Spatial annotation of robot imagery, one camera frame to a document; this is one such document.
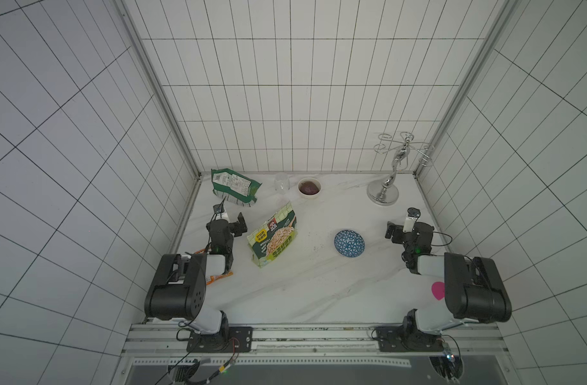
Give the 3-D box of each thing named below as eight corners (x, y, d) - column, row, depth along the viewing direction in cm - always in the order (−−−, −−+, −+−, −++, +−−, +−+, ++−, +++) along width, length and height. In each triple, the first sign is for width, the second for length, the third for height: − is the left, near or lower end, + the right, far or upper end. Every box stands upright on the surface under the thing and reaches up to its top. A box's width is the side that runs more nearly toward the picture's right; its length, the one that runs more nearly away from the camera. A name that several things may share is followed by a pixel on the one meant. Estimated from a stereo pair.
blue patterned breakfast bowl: (335, 257, 92) (336, 253, 89) (332, 235, 98) (334, 229, 95) (364, 257, 92) (367, 253, 89) (359, 235, 98) (362, 229, 95)
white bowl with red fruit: (297, 200, 110) (297, 193, 106) (297, 184, 116) (297, 177, 112) (321, 200, 110) (322, 193, 106) (320, 184, 116) (321, 177, 112)
